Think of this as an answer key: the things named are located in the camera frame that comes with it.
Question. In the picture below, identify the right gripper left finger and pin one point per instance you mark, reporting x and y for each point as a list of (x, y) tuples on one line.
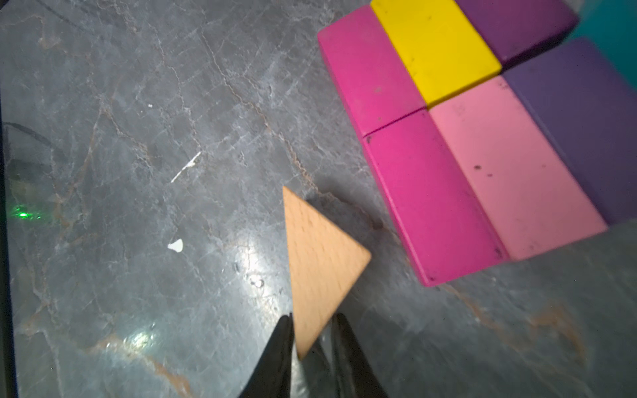
[(272, 374)]

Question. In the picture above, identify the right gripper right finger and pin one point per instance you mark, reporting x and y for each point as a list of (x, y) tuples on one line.
[(353, 374)]

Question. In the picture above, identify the tan wooden block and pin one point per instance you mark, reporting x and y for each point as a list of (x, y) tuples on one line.
[(324, 261)]

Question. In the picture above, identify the magenta block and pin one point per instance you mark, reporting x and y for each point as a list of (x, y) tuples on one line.
[(443, 227), (373, 84)]

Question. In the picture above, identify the light pink block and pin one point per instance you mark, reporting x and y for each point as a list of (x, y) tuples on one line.
[(531, 198)]

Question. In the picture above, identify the yellow block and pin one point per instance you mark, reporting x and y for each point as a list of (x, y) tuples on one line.
[(438, 45)]

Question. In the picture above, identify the purple block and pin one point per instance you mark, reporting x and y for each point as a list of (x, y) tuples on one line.
[(587, 111), (518, 30)]

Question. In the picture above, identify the teal triangle block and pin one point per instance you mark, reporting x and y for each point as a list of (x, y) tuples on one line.
[(611, 26)]

